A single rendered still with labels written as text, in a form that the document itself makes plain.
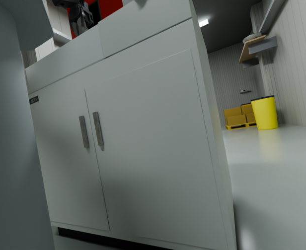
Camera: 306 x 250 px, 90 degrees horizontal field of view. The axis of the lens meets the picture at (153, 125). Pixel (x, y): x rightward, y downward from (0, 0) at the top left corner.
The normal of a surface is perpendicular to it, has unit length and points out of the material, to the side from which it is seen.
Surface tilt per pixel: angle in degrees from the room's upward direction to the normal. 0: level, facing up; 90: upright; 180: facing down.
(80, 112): 90
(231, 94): 90
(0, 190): 90
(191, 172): 90
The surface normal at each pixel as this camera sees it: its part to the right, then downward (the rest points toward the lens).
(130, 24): -0.43, 0.07
